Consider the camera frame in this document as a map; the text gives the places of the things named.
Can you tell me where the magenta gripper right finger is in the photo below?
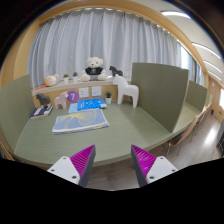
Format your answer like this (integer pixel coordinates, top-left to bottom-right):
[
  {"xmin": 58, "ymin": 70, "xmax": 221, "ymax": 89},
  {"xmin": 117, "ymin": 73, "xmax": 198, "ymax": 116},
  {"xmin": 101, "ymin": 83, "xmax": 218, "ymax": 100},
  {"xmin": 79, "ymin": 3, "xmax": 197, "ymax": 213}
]
[{"xmin": 131, "ymin": 145, "xmax": 178, "ymax": 187}]

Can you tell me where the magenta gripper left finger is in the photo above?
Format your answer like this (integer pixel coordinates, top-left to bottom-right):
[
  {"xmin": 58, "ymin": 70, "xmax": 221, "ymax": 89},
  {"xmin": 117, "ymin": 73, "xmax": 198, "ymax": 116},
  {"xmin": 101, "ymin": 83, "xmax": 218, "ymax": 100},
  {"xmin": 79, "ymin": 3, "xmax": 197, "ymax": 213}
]
[{"xmin": 48, "ymin": 145, "xmax": 96, "ymax": 187}]

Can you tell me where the folded blue patterned towel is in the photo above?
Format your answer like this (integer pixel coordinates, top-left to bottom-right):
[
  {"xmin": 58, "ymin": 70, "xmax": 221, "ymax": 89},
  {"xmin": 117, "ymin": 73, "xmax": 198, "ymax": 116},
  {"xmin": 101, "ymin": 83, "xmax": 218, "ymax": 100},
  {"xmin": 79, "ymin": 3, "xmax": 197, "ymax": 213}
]
[{"xmin": 52, "ymin": 109, "xmax": 109, "ymax": 134}]

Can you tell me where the wooden chair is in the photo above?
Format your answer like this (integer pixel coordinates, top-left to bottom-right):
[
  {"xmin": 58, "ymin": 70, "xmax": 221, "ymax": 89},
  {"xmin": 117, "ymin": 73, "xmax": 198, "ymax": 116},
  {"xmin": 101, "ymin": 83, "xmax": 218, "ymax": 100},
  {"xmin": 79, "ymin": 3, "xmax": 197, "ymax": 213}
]
[{"xmin": 163, "ymin": 112, "xmax": 205, "ymax": 156}]

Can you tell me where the light blue booklet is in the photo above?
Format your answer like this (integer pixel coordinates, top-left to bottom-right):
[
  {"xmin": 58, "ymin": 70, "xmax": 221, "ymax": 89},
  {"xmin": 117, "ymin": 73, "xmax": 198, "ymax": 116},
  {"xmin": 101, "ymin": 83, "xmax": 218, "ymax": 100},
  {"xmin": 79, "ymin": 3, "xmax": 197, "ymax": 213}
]
[{"xmin": 68, "ymin": 103, "xmax": 78, "ymax": 114}]

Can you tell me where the dark navy book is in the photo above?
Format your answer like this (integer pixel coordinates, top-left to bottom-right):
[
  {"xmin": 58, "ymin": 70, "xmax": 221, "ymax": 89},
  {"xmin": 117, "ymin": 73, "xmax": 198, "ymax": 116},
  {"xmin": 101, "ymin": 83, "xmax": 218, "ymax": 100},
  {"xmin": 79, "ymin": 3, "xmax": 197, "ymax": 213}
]
[{"xmin": 30, "ymin": 104, "xmax": 53, "ymax": 118}]

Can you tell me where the blue book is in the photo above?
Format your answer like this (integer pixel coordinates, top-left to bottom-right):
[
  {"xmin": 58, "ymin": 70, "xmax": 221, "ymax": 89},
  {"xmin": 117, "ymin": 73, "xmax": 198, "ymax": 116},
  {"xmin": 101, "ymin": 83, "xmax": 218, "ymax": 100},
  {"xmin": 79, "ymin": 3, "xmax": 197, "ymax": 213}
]
[{"xmin": 77, "ymin": 99, "xmax": 107, "ymax": 111}]

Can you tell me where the pink wooden horse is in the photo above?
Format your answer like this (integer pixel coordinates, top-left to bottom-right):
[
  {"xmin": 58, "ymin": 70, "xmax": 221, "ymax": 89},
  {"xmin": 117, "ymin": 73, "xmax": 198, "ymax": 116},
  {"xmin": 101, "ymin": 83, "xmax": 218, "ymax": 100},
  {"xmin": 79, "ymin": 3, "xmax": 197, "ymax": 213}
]
[{"xmin": 54, "ymin": 91, "xmax": 68, "ymax": 109}]

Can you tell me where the purple round number sign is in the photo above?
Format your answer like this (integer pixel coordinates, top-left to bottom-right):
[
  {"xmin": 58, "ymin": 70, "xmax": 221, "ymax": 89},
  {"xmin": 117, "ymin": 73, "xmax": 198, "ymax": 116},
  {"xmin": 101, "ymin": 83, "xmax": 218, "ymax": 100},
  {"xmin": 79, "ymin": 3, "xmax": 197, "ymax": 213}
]
[{"xmin": 67, "ymin": 90, "xmax": 79, "ymax": 103}]

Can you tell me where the dark grey wooden horse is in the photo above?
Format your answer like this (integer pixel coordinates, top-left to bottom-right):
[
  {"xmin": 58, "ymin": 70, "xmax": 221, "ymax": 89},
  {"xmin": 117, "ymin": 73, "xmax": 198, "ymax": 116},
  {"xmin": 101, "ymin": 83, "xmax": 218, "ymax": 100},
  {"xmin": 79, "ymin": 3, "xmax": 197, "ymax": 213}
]
[{"xmin": 36, "ymin": 93, "xmax": 50, "ymax": 108}]

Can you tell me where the small potted plant on desk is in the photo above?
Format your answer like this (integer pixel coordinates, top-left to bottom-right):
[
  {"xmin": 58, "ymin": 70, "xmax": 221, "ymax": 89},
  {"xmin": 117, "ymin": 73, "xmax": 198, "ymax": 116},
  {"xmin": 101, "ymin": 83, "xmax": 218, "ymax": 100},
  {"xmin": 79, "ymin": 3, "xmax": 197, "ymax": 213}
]
[{"xmin": 105, "ymin": 91, "xmax": 112, "ymax": 104}]

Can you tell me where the green right desk divider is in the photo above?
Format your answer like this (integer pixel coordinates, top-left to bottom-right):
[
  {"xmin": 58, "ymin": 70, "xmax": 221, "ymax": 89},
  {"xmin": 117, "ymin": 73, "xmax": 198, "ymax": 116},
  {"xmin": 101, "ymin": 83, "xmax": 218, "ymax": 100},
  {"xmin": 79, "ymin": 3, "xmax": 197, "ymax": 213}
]
[{"xmin": 131, "ymin": 63, "xmax": 189, "ymax": 132}]

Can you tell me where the green desk divider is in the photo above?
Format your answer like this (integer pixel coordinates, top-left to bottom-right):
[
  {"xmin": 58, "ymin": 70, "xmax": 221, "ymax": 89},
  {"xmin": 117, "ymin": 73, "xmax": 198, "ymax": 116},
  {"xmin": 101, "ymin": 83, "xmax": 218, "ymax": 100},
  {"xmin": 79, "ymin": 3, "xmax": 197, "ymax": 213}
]
[
  {"xmin": 0, "ymin": 75, "xmax": 34, "ymax": 151},
  {"xmin": 186, "ymin": 81, "xmax": 207, "ymax": 111},
  {"xmin": 131, "ymin": 63, "xmax": 189, "ymax": 132}
]

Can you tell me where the large white wooden horse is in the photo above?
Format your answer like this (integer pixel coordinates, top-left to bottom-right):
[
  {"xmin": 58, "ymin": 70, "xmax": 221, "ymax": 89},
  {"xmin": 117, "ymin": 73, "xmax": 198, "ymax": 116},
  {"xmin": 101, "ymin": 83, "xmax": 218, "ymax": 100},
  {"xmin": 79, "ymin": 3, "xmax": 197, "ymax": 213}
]
[{"xmin": 113, "ymin": 74, "xmax": 139, "ymax": 108}]

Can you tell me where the green left desk divider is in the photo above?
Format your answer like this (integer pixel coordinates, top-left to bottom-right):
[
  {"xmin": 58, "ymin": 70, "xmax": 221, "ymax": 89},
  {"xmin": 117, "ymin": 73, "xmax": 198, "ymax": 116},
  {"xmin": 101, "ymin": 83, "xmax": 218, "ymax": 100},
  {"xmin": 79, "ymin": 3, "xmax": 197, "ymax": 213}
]
[{"xmin": 0, "ymin": 75, "xmax": 34, "ymax": 151}]

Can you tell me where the green far desk divider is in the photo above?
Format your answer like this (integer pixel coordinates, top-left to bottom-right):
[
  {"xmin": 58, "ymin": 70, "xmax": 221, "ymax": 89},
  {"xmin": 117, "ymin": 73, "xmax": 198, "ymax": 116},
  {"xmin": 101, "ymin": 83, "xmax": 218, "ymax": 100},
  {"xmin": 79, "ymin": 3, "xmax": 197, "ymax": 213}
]
[{"xmin": 186, "ymin": 81, "xmax": 207, "ymax": 111}]

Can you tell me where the orange white plush toy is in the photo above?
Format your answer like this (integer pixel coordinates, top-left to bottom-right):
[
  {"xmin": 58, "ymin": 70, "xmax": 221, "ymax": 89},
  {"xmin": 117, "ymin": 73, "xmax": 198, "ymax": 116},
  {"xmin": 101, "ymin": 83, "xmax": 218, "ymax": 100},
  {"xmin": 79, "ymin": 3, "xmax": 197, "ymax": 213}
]
[{"xmin": 44, "ymin": 74, "xmax": 59, "ymax": 87}]

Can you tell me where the small potted plant left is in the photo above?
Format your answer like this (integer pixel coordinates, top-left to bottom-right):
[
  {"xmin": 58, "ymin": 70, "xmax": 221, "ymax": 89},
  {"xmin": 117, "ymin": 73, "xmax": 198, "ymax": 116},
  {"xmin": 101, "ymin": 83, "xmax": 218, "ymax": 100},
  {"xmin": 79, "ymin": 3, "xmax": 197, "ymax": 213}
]
[{"xmin": 63, "ymin": 74, "xmax": 69, "ymax": 84}]

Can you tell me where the small potted plant middle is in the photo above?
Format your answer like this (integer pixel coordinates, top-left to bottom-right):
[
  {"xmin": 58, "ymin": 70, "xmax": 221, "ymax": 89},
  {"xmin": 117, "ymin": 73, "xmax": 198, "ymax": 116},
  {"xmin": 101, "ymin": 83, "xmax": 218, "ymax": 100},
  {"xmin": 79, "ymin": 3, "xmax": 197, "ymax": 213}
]
[{"xmin": 73, "ymin": 72, "xmax": 78, "ymax": 83}]

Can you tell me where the white teddy bear black shirt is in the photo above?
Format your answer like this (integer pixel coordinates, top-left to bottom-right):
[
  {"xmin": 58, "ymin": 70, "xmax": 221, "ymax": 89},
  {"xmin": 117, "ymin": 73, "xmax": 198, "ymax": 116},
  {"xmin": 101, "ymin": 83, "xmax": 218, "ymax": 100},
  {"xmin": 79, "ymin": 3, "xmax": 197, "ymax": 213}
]
[{"xmin": 81, "ymin": 57, "xmax": 107, "ymax": 82}]

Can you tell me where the small black horse figurine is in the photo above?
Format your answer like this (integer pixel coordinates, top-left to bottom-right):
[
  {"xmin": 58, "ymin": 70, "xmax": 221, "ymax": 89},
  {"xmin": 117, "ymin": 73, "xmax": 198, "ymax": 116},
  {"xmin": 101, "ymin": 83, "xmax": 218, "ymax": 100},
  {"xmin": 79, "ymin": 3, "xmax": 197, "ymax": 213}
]
[{"xmin": 109, "ymin": 66, "xmax": 123, "ymax": 77}]

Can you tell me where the white grey curtain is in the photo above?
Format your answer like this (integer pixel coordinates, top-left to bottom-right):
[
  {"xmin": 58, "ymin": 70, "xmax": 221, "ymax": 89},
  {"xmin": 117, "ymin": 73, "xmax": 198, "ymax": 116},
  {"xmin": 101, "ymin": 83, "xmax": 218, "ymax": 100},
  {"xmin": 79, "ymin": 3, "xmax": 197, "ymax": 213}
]
[{"xmin": 27, "ymin": 9, "xmax": 179, "ymax": 88}]

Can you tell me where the white wall socket left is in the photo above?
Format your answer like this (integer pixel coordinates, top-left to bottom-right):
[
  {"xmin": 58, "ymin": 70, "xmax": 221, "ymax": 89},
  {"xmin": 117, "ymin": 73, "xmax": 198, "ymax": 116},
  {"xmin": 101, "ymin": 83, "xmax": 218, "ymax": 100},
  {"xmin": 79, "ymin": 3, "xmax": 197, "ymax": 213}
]
[{"xmin": 79, "ymin": 87, "xmax": 89, "ymax": 98}]

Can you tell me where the white wall socket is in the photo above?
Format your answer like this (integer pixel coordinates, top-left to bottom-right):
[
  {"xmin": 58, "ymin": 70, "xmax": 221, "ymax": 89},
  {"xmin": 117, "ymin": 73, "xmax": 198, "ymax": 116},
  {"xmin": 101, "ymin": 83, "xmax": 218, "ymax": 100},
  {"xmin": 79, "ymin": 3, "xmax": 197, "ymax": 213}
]
[
  {"xmin": 92, "ymin": 86, "xmax": 102, "ymax": 97},
  {"xmin": 79, "ymin": 87, "xmax": 89, "ymax": 98}
]

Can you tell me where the white wall socket right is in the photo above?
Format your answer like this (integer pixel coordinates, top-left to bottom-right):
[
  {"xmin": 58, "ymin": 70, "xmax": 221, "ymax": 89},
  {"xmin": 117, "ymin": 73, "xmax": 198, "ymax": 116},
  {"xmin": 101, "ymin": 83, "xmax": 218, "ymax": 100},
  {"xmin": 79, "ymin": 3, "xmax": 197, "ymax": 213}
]
[{"xmin": 92, "ymin": 86, "xmax": 102, "ymax": 97}]

